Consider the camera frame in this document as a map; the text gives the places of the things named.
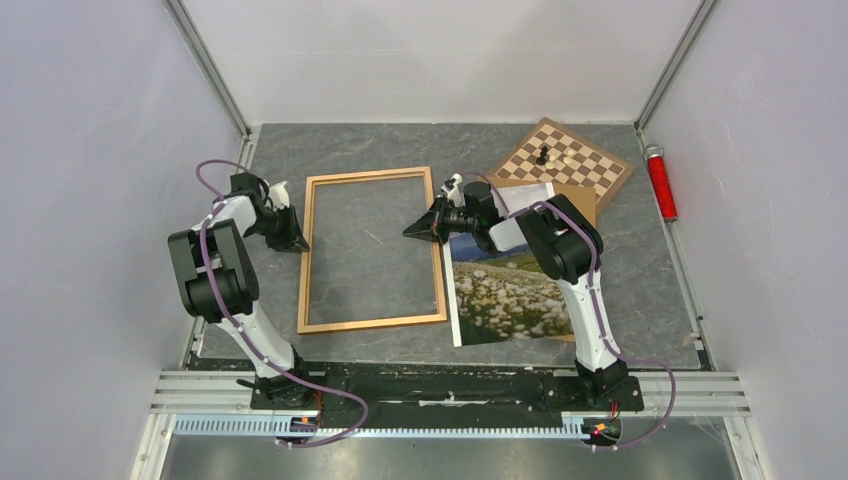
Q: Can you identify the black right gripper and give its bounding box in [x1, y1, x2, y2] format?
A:
[403, 195, 478, 244]

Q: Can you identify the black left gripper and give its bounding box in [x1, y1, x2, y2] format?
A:
[247, 204, 311, 254]

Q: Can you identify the wooden picture frame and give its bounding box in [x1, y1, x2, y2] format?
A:
[297, 166, 448, 335]

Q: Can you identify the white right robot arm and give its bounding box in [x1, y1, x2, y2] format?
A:
[403, 175, 629, 408]

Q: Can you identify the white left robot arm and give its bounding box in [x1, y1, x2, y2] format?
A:
[167, 172, 314, 408]

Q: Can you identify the landscape photo print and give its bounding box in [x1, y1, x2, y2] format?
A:
[440, 184, 578, 348]

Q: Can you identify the black chess piece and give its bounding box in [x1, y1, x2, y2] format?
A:
[536, 146, 549, 165]

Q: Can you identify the wooden chessboard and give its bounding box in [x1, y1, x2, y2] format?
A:
[490, 118, 634, 212]

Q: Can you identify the brown backing board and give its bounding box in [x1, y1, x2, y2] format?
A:
[475, 173, 599, 343]

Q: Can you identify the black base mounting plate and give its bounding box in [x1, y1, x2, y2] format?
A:
[248, 362, 645, 429]

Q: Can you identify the red cylinder tool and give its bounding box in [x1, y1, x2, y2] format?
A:
[644, 144, 678, 223]

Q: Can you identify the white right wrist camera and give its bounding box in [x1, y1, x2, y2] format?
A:
[440, 173, 464, 207]

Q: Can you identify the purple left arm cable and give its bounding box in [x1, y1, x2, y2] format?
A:
[193, 158, 369, 450]

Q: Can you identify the aluminium table edge rail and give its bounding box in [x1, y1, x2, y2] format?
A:
[150, 364, 751, 417]

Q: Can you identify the left corner aluminium post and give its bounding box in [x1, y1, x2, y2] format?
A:
[163, 0, 251, 139]

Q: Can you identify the corner aluminium post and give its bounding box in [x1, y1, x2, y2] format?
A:
[163, 0, 251, 139]
[634, 0, 720, 134]

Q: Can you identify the white toothed cable rail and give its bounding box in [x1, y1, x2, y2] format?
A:
[170, 414, 624, 440]

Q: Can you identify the right corner aluminium post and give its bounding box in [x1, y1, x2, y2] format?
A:
[634, 0, 720, 134]

